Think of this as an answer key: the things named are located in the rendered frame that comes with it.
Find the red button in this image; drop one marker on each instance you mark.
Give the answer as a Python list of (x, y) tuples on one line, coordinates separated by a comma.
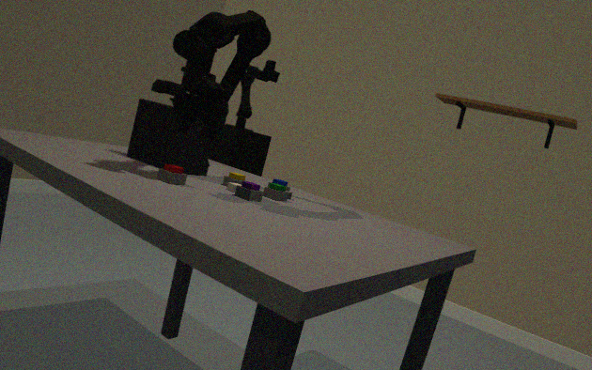
[(172, 174)]

